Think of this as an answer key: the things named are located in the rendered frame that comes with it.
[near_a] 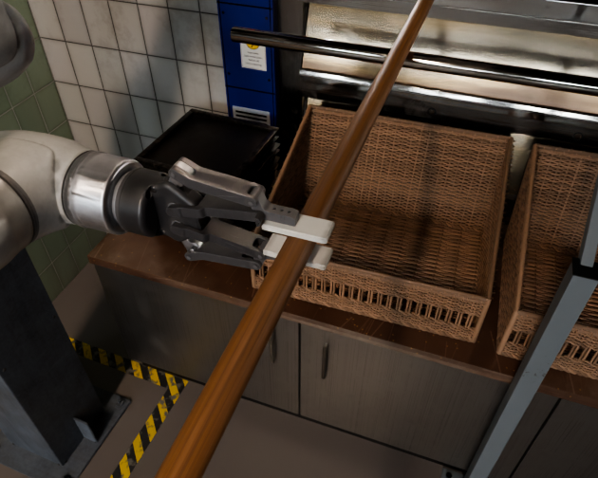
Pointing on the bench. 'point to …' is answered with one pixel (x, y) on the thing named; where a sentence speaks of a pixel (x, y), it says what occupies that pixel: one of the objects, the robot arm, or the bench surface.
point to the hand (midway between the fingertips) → (298, 239)
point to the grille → (252, 115)
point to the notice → (253, 57)
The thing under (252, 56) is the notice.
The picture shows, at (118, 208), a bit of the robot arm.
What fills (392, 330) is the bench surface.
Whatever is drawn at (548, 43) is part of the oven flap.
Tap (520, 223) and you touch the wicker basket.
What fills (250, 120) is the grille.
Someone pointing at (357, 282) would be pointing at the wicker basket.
